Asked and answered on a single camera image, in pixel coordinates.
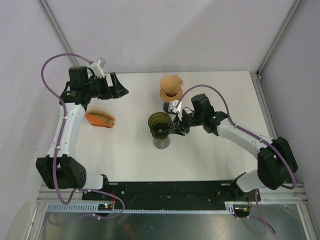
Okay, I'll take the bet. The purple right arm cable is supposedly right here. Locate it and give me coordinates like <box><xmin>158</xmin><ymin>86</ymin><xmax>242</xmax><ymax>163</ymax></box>
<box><xmin>174</xmin><ymin>84</ymin><xmax>297</xmax><ymax>236</ymax></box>

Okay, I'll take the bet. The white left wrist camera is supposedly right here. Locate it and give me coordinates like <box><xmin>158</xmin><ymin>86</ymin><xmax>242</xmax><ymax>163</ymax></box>
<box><xmin>89</xmin><ymin>58</ymin><xmax>106</xmax><ymax>78</ymax></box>

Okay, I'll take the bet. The aluminium corner post left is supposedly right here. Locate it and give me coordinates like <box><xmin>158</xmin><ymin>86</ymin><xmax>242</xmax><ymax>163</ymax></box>
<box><xmin>37</xmin><ymin>0</ymin><xmax>74</xmax><ymax>54</ymax></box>

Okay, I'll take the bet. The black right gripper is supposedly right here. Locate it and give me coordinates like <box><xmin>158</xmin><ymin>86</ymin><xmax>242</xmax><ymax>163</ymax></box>
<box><xmin>170</xmin><ymin>108</ymin><xmax>204</xmax><ymax>136</ymax></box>

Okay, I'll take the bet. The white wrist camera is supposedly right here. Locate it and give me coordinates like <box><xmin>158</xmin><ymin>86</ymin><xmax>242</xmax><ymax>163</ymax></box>
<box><xmin>89</xmin><ymin>58</ymin><xmax>106</xmax><ymax>78</ymax></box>
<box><xmin>168</xmin><ymin>100</ymin><xmax>182</xmax><ymax>120</ymax></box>

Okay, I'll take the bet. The green glass cone dripper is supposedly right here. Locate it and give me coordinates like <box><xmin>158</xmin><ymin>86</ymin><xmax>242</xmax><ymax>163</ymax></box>
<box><xmin>147</xmin><ymin>112</ymin><xmax>173</xmax><ymax>139</ymax></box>

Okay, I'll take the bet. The wooden ring dripper holder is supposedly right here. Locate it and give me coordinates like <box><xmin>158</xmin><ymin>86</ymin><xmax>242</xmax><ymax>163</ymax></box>
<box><xmin>159</xmin><ymin>88</ymin><xmax>183</xmax><ymax>103</ymax></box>

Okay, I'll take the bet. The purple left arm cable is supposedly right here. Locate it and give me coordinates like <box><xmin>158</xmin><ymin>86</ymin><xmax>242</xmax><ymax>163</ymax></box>
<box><xmin>41</xmin><ymin>52</ymin><xmax>126</xmax><ymax>223</ymax></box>

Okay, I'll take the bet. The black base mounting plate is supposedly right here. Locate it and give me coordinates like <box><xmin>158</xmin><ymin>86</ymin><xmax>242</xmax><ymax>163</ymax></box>
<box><xmin>81</xmin><ymin>179</ymin><xmax>262</xmax><ymax>211</ymax></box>

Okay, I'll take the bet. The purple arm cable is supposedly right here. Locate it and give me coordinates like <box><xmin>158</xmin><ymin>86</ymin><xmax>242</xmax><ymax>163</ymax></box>
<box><xmin>41</xmin><ymin>52</ymin><xmax>126</xmax><ymax>223</ymax></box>
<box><xmin>174</xmin><ymin>84</ymin><xmax>297</xmax><ymax>236</ymax></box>

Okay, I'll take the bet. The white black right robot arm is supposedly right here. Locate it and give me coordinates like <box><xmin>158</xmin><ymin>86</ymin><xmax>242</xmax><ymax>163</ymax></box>
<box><xmin>168</xmin><ymin>93</ymin><xmax>298</xmax><ymax>201</ymax></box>

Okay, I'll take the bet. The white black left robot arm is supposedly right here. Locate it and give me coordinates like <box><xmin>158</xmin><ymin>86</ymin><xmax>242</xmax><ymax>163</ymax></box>
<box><xmin>35</xmin><ymin>66</ymin><xmax>129</xmax><ymax>200</ymax></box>

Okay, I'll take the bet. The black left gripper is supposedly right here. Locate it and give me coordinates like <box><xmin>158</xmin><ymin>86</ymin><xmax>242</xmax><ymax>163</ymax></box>
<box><xmin>84</xmin><ymin>72</ymin><xmax>128</xmax><ymax>100</ymax></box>

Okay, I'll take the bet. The aluminium corner post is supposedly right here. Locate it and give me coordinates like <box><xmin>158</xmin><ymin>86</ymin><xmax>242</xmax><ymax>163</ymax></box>
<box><xmin>256</xmin><ymin>0</ymin><xmax>305</xmax><ymax>76</ymax></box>
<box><xmin>37</xmin><ymin>0</ymin><xmax>74</xmax><ymax>54</ymax></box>

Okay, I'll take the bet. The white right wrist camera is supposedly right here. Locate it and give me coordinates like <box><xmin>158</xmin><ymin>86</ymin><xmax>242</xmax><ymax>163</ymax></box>
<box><xmin>168</xmin><ymin>100</ymin><xmax>182</xmax><ymax>120</ymax></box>

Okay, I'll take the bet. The pink transparent cone dripper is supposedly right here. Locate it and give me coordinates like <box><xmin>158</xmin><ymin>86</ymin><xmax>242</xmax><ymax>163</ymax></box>
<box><xmin>160</xmin><ymin>79</ymin><xmax>184</xmax><ymax>93</ymax></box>

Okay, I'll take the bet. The grey slotted cable duct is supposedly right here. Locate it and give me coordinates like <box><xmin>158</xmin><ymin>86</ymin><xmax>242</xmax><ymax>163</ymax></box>
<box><xmin>41</xmin><ymin>201</ymin><xmax>251</xmax><ymax>216</ymax></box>

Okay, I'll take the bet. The dark glass jar wooden band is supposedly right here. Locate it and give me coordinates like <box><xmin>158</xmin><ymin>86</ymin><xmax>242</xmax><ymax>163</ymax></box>
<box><xmin>152</xmin><ymin>136</ymin><xmax>171</xmax><ymax>150</ymax></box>

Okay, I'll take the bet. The aluminium corner post right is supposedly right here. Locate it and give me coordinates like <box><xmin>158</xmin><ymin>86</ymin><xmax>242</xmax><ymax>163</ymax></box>
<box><xmin>256</xmin><ymin>0</ymin><xmax>305</xmax><ymax>76</ymax></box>

